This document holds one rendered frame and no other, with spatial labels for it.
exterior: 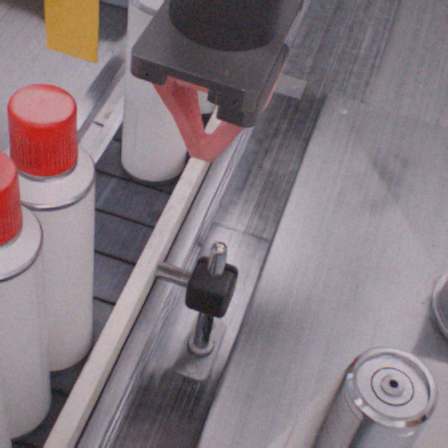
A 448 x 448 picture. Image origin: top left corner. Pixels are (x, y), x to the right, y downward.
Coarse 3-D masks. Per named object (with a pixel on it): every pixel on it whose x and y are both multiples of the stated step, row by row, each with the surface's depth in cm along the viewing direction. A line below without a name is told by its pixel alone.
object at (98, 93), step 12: (120, 48) 64; (108, 60) 63; (120, 60) 63; (108, 72) 62; (120, 72) 63; (96, 84) 61; (108, 84) 61; (84, 96) 60; (96, 96) 60; (108, 96) 62; (84, 108) 59; (96, 108) 60; (84, 120) 58; (84, 132) 59
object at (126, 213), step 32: (96, 192) 65; (128, 192) 65; (160, 192) 66; (96, 224) 63; (128, 224) 63; (96, 256) 61; (128, 256) 61; (96, 288) 59; (96, 320) 57; (64, 384) 53
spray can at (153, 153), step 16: (144, 0) 54; (160, 0) 54; (128, 16) 57; (144, 16) 55; (128, 32) 57; (128, 48) 58; (128, 64) 59; (128, 80) 60; (128, 96) 61; (144, 96) 60; (128, 112) 62; (144, 112) 61; (160, 112) 60; (128, 128) 63; (144, 128) 62; (160, 128) 61; (176, 128) 62; (128, 144) 64; (144, 144) 63; (160, 144) 63; (176, 144) 63; (128, 160) 65; (144, 160) 64; (160, 160) 64; (176, 160) 65; (144, 176) 65; (160, 176) 65; (176, 176) 66
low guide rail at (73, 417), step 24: (216, 120) 67; (192, 168) 63; (192, 192) 62; (168, 216) 59; (168, 240) 58; (144, 264) 56; (144, 288) 55; (120, 312) 53; (120, 336) 52; (96, 360) 51; (96, 384) 50; (72, 408) 49; (72, 432) 48
